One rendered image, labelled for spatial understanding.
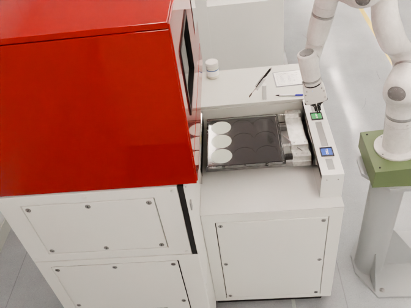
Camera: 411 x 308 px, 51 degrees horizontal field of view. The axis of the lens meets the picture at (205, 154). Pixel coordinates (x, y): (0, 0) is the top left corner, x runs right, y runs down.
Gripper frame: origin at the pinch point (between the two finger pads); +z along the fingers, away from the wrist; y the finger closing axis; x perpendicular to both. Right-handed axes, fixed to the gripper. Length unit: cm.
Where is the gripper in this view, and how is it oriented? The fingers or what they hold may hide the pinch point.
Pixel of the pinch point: (317, 108)
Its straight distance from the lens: 215.8
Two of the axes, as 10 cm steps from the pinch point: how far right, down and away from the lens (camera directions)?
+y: 9.5, -2.3, -2.3
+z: 3.2, 7.0, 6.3
